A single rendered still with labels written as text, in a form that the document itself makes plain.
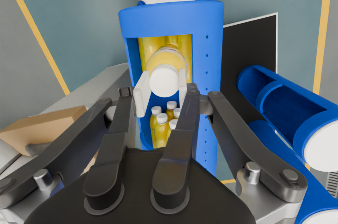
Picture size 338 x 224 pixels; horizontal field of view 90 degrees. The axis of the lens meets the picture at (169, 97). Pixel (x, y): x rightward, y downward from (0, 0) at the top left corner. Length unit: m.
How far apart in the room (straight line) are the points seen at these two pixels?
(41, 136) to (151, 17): 0.63
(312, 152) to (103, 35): 1.67
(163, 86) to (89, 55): 1.64
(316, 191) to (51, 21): 2.32
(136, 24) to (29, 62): 1.85
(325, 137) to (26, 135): 1.19
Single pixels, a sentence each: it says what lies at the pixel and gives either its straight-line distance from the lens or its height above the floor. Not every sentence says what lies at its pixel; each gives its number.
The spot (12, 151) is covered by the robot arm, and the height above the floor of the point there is 1.22.
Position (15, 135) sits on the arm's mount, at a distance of 0.89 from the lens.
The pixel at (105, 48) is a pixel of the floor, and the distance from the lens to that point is 1.76.
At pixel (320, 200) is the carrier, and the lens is 1.36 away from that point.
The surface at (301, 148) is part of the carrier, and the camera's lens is 0.97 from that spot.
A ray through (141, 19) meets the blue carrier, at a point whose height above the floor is 1.22.
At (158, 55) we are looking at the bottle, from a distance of 0.26.
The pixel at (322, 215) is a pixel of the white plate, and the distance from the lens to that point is 1.34.
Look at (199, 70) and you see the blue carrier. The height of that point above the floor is 1.22.
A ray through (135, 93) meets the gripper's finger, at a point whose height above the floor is 1.47.
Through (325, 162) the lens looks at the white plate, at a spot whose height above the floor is 1.04.
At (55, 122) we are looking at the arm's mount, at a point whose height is 1.10.
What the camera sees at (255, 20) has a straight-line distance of 1.60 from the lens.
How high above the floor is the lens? 1.62
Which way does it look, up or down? 66 degrees down
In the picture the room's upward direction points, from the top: 175 degrees counter-clockwise
